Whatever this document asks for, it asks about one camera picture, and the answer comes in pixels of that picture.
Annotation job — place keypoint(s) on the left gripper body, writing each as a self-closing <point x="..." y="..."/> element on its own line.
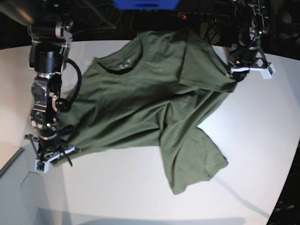
<point x="239" y="69"/>

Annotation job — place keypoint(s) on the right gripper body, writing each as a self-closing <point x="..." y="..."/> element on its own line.
<point x="52" y="148"/>

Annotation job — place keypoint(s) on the green t-shirt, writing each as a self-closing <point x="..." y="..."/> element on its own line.
<point x="155" y="91"/>

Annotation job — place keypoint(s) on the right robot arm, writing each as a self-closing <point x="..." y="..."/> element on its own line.
<point x="49" y="24"/>

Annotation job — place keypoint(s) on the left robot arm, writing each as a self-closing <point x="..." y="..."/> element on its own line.
<point x="247" y="54"/>

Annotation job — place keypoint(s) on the black power strip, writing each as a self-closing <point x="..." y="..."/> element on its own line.
<point x="203" y="17"/>

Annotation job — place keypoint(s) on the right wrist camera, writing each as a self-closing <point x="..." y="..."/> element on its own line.
<point x="42" y="166"/>

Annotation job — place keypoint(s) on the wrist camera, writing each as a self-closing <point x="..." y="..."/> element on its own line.
<point x="42" y="166"/>
<point x="268" y="72"/>

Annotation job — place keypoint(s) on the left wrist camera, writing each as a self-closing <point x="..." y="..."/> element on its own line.
<point x="268" y="72"/>

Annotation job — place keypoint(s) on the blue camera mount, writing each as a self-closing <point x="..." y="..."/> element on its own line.
<point x="146" y="4"/>

